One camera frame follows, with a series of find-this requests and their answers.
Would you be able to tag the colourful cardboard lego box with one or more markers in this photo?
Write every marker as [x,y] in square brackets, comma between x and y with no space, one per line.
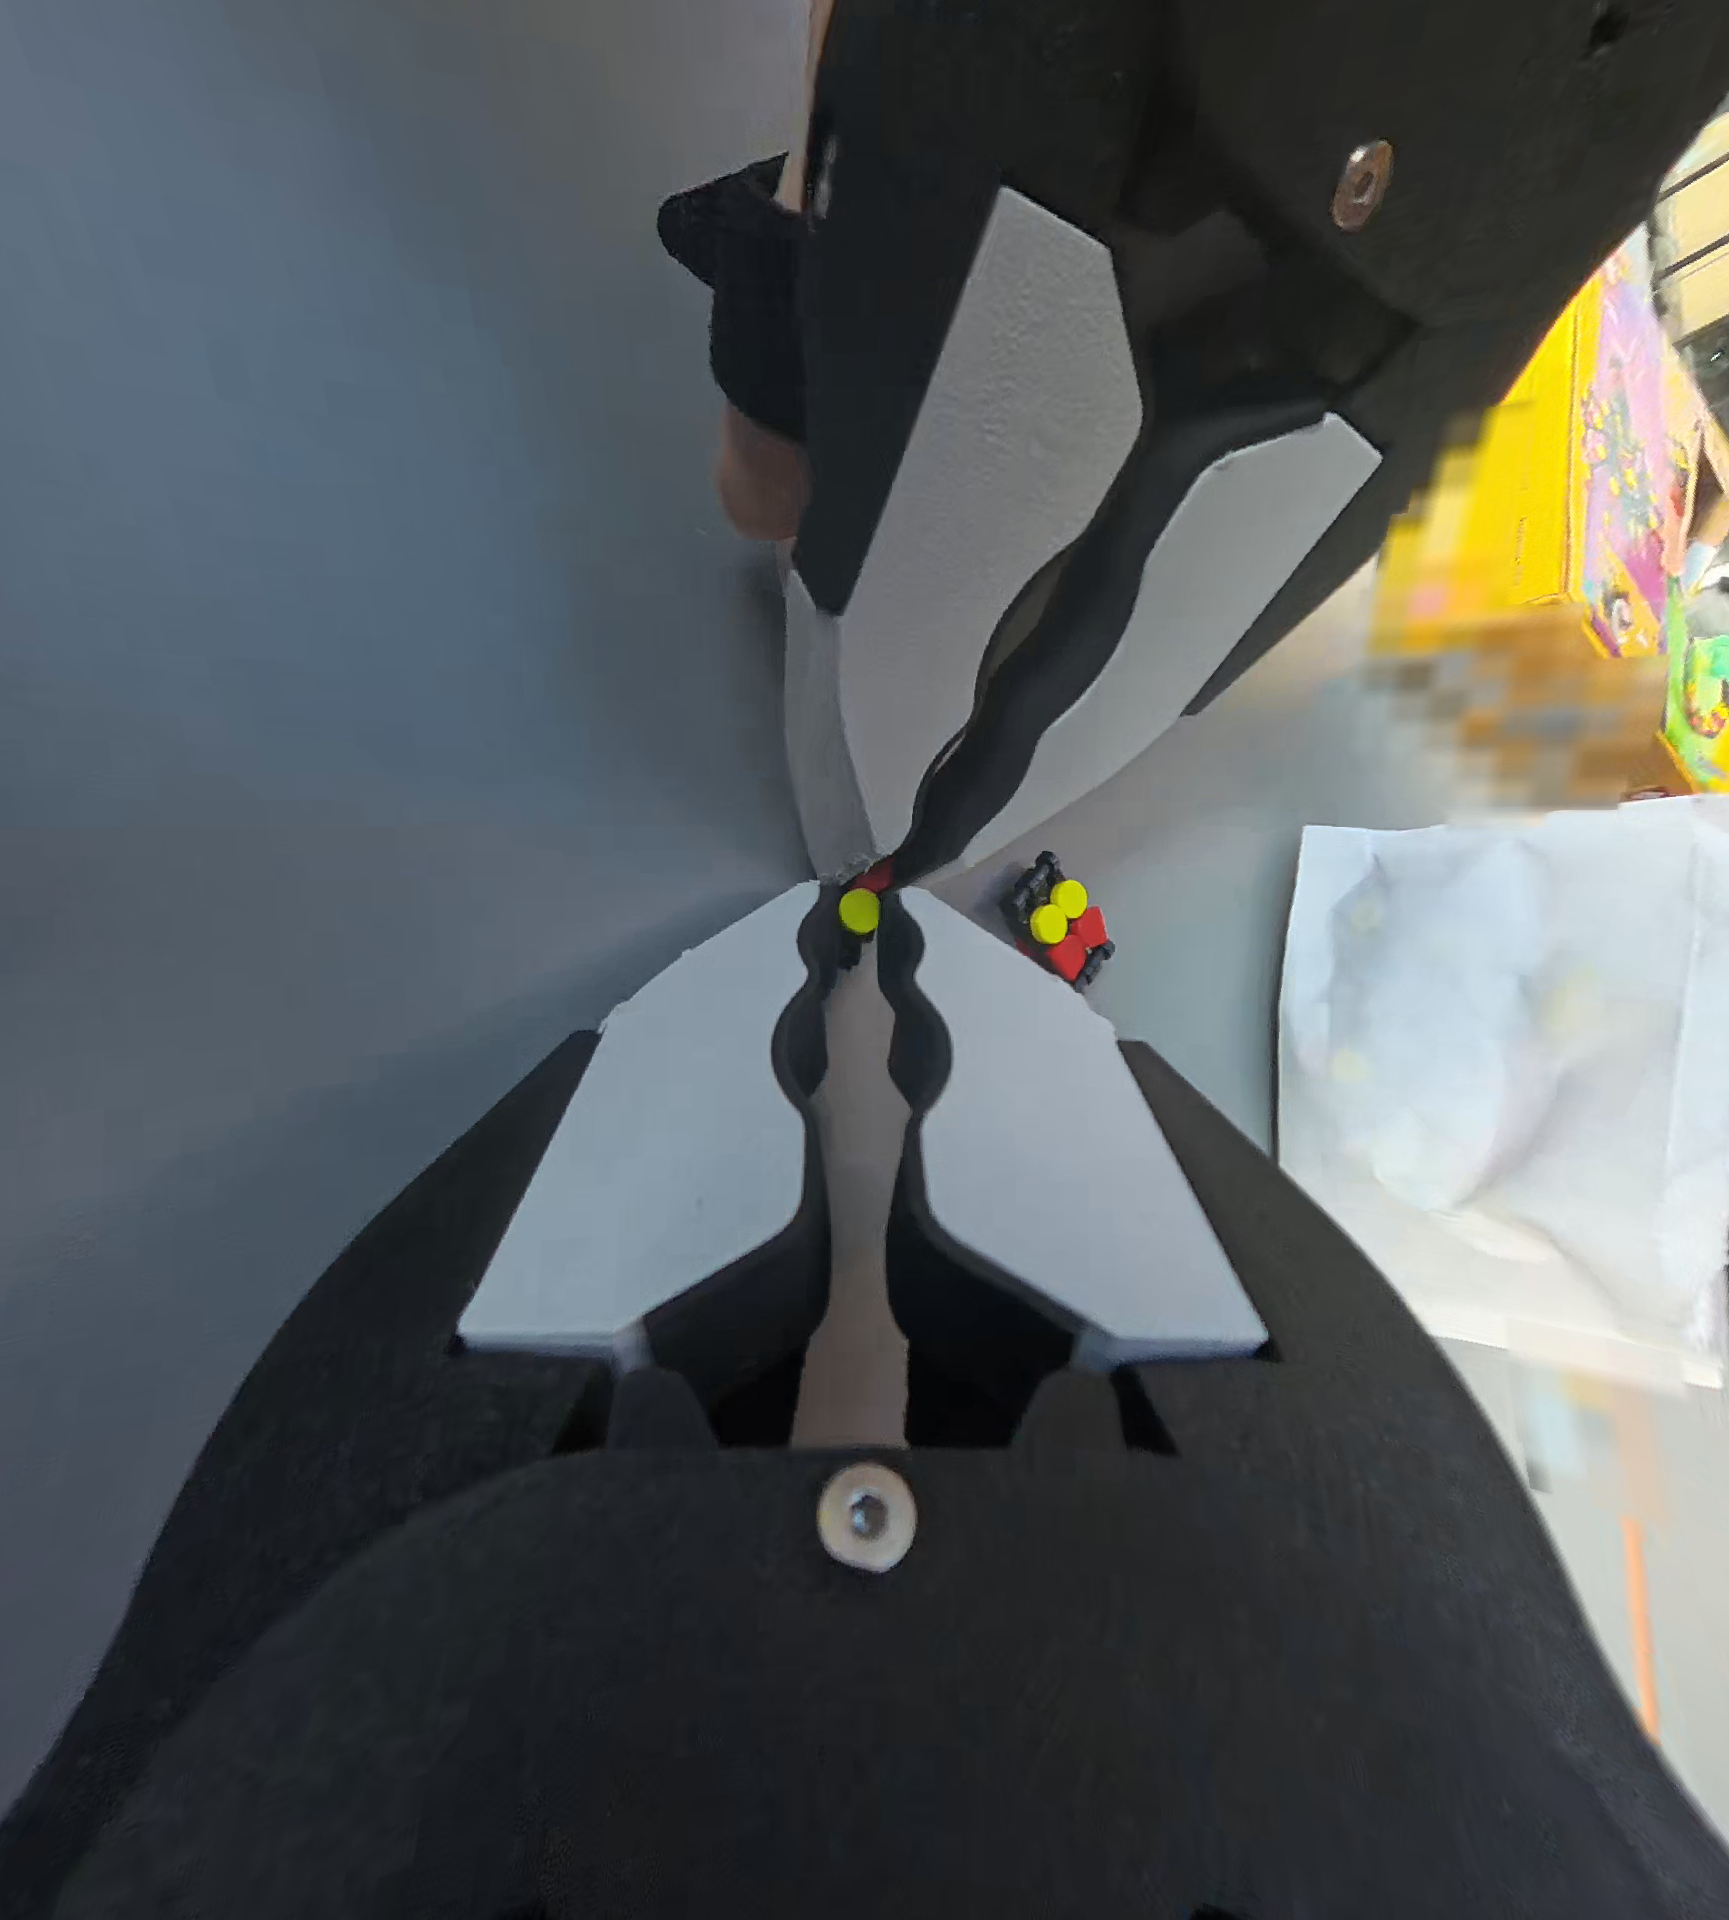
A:
[1616,481]

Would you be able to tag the person's left hand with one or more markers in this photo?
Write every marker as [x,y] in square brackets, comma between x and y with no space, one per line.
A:
[762,466]

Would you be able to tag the black red yellow brick plate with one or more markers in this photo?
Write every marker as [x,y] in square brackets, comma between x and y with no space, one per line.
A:
[1059,916]

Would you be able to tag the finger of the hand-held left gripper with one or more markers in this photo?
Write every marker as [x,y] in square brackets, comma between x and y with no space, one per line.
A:
[956,510]
[1165,631]

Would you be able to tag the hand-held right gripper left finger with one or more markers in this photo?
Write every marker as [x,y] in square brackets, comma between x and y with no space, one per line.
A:
[641,1186]

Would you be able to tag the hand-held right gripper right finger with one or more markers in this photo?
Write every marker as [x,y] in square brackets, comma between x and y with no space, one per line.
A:
[1082,1186]

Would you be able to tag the torn printed white paper bag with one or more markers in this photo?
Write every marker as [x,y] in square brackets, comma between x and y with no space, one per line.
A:
[1526,1081]

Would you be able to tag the small yellow red lego piece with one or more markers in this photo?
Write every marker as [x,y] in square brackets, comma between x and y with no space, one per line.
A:
[860,907]

